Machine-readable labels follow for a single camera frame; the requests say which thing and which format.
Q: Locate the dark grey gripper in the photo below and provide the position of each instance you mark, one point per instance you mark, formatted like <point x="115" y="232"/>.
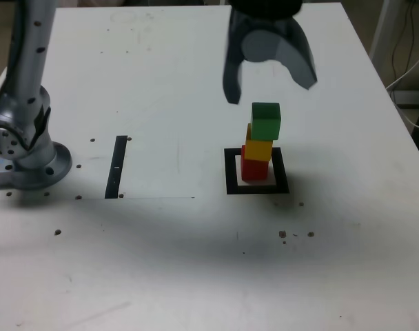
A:
<point x="264" y="24"/>

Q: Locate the green cube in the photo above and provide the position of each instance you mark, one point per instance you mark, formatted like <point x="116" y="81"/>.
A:
<point x="266" y="127"/>

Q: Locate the yellow cube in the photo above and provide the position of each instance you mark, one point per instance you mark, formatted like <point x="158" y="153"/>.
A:
<point x="257" y="150"/>

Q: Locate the red cube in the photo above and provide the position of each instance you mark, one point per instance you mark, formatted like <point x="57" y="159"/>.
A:
<point x="254" y="170"/>

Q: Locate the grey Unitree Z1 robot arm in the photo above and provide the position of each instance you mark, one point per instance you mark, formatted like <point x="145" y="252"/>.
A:
<point x="27" y="69"/>

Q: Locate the black tape square outline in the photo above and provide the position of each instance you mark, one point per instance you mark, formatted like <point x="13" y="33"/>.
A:
<point x="230" y="179"/>

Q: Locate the black tape strip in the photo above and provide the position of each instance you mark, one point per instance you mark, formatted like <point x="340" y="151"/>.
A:
<point x="114" y="172"/>

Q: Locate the white metal post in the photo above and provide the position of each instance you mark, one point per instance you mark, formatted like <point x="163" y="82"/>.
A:
<point x="381" y="24"/>

